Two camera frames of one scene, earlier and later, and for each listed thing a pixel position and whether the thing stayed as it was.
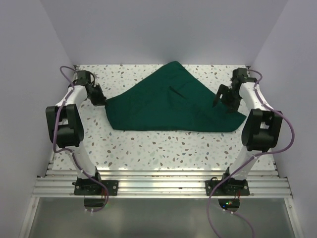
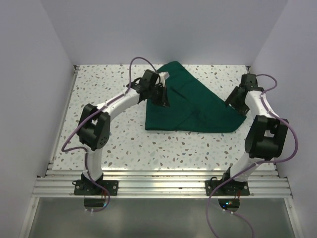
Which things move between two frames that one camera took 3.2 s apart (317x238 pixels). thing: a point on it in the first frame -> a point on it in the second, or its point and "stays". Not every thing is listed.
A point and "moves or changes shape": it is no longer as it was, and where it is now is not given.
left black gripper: x=101 y=101 -> x=163 y=100
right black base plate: x=230 y=187 stays
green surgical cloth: x=170 y=98 moves or changes shape
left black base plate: x=92 y=187 stays
